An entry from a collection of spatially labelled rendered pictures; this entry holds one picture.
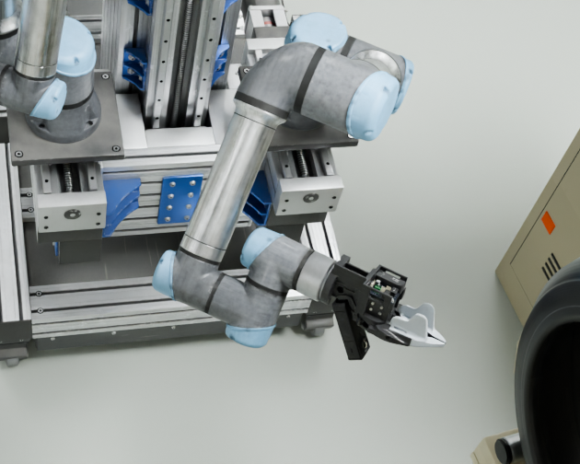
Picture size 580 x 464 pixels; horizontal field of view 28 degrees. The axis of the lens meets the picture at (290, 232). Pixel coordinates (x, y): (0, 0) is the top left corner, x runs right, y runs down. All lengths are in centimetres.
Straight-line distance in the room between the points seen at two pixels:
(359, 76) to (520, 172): 165
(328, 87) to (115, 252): 108
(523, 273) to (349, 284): 128
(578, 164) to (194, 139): 91
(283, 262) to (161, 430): 102
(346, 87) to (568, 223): 112
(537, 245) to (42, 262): 124
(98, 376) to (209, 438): 31
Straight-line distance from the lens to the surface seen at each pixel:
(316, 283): 188
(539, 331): 173
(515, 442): 194
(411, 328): 186
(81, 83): 226
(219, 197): 191
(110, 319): 274
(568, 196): 285
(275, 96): 190
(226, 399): 288
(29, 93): 210
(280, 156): 244
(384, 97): 188
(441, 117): 353
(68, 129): 233
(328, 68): 189
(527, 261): 307
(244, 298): 192
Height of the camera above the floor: 258
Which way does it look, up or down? 55 degrees down
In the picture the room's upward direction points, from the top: 17 degrees clockwise
